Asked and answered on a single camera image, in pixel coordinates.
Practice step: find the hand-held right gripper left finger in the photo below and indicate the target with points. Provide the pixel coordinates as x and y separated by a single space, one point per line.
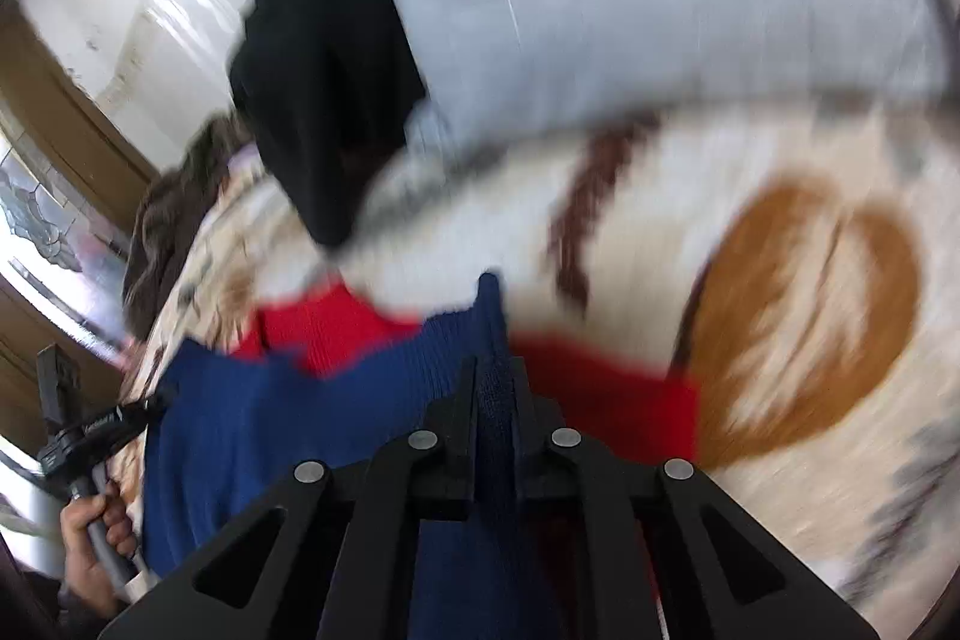
457 430

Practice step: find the brown fuzzy blanket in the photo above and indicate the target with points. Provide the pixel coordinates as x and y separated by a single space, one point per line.
165 220

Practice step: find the wooden door with stained glass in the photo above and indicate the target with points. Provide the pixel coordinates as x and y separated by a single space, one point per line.
37 212

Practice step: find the cream leaf print blanket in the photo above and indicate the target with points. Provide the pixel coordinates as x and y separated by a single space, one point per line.
750 183

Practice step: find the person's left forearm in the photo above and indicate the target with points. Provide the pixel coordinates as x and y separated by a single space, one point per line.
79 617

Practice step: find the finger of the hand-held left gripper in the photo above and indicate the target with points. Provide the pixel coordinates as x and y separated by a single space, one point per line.
150 411

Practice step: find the person's left hand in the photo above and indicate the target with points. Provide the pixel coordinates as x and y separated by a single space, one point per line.
82 535

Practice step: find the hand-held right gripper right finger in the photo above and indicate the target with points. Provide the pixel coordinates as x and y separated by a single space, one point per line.
536 430

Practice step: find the black garment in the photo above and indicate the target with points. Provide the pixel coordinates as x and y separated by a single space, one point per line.
330 70

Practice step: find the red and blue knit sweater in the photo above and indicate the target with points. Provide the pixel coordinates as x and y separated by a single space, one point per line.
300 430

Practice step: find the pale lilac cloth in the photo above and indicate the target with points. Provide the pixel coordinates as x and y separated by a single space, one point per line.
244 160

